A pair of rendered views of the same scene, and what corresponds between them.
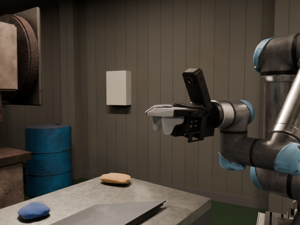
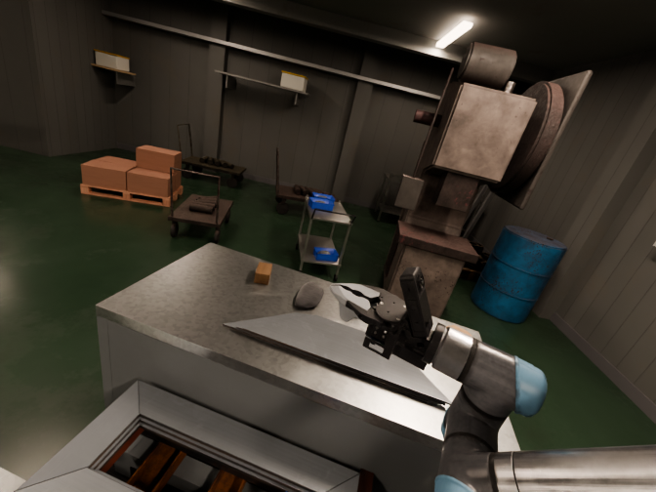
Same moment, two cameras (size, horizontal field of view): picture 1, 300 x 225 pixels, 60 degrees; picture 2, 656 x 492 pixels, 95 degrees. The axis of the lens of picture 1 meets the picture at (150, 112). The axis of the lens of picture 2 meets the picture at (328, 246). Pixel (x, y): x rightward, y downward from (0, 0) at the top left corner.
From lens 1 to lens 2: 0.57 m
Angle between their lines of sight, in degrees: 62
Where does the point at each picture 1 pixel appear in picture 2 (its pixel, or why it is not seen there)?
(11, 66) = (505, 153)
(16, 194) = (444, 288)
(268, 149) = (449, 459)
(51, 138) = (524, 252)
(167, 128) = (343, 313)
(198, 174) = not seen: outside the picture
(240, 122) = (479, 393)
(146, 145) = not seen: outside the picture
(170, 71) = not seen: outside the picture
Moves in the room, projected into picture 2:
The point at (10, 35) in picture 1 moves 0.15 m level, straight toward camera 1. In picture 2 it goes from (521, 113) to (519, 110)
